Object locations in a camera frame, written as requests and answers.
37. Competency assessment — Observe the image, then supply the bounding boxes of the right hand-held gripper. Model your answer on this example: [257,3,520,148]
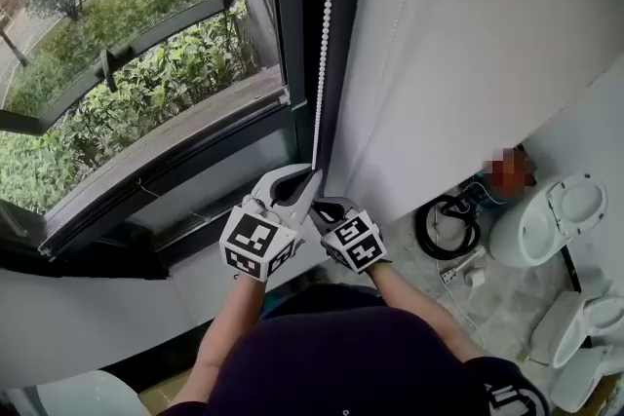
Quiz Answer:
[310,196,389,277]

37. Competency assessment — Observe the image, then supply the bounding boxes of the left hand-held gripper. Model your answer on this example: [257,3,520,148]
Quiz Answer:
[218,164,325,283]

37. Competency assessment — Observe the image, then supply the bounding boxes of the white bead pull chain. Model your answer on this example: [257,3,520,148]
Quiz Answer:
[382,0,428,79]
[310,0,342,172]

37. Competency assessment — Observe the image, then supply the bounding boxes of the person's left forearm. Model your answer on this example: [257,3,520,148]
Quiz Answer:
[192,275,267,400]

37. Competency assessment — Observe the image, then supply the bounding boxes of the person's right forearm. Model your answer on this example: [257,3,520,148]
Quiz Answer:
[365,262,482,364]

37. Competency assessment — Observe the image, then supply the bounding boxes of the person's shoe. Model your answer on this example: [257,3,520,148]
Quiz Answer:
[301,265,333,288]

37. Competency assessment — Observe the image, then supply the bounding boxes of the white plastic tube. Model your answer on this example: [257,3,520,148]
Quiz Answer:
[450,247,488,275]

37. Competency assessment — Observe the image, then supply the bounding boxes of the person's dark shirt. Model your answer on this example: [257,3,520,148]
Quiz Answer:
[155,301,550,416]

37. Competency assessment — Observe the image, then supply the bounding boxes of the white round toilet bowl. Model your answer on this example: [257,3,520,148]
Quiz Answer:
[488,173,609,269]

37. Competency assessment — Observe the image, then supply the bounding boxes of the red and blue vacuum machine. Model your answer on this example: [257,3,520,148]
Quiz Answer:
[467,148,538,207]

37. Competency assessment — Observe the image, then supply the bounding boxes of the closed brown cardboard box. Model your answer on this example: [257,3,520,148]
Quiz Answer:
[138,369,197,416]

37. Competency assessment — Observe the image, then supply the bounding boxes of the black threshold strip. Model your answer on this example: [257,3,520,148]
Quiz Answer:
[560,246,582,294]

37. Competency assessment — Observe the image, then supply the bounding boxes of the white toilet with tank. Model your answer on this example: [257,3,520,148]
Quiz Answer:
[528,289,624,369]

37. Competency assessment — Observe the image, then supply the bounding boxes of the white ceramic basin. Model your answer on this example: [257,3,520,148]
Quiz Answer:
[36,369,147,416]

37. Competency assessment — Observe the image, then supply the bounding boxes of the black coiled hose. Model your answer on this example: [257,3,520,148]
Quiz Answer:
[414,194,483,262]

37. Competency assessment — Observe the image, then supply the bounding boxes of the thin window cord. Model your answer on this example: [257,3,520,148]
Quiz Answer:
[137,178,212,224]

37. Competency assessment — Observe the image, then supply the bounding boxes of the white floor cable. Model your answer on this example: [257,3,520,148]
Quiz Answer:
[436,257,487,350]

